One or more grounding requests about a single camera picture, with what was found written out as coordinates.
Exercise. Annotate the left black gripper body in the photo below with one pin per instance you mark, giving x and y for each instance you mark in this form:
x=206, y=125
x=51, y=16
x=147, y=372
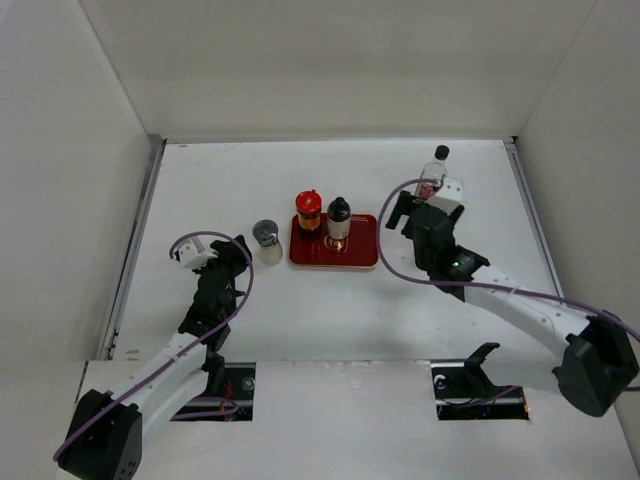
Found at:
x=214, y=264

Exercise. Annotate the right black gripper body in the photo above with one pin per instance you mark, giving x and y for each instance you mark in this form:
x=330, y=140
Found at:
x=421, y=259

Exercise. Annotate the black-capped white bottle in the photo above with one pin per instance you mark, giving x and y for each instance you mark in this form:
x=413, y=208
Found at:
x=338, y=219

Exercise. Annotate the red-capped sauce jar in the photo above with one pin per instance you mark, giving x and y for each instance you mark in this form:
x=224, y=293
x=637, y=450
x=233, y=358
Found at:
x=308, y=205

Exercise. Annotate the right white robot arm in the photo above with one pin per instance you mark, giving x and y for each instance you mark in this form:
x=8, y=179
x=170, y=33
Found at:
x=596, y=360

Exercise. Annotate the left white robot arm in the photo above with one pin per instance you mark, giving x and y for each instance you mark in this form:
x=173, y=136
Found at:
x=108, y=430

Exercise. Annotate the silver-capped glass shaker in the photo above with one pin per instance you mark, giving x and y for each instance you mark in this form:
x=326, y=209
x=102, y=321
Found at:
x=266, y=234

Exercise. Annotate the tall clear vinegar bottle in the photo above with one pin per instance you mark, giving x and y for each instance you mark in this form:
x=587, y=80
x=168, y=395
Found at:
x=433, y=173

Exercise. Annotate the red rectangular tray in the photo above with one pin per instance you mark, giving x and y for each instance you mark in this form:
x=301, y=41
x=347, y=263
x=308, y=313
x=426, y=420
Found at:
x=357, y=251

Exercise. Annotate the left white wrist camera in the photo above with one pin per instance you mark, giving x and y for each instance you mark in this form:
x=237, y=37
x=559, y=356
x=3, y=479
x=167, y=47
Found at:
x=191, y=253

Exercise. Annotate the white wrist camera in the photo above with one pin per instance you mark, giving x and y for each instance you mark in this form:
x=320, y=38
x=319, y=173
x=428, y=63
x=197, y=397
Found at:
x=191, y=253
x=449, y=196

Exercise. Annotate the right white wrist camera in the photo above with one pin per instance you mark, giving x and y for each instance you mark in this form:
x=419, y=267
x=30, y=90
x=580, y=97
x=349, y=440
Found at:
x=449, y=196

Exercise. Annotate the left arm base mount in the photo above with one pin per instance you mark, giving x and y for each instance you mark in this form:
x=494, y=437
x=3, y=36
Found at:
x=228, y=397

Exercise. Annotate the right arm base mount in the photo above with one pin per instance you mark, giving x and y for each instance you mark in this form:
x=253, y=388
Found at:
x=463, y=391

